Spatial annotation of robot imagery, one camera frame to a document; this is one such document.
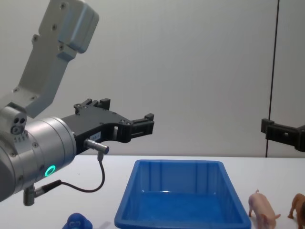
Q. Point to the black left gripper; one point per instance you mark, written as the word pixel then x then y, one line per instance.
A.
pixel 95 124

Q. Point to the small blue toy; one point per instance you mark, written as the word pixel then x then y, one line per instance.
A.
pixel 77 221

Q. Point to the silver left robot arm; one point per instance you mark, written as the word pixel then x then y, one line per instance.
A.
pixel 43 140

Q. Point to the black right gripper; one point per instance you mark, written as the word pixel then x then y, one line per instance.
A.
pixel 301 138

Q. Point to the brown toy animal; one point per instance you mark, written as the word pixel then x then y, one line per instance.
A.
pixel 299 205

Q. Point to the pink toy pig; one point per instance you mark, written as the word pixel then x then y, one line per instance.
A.
pixel 261 205

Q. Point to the blue plastic bin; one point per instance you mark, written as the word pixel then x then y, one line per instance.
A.
pixel 181 205

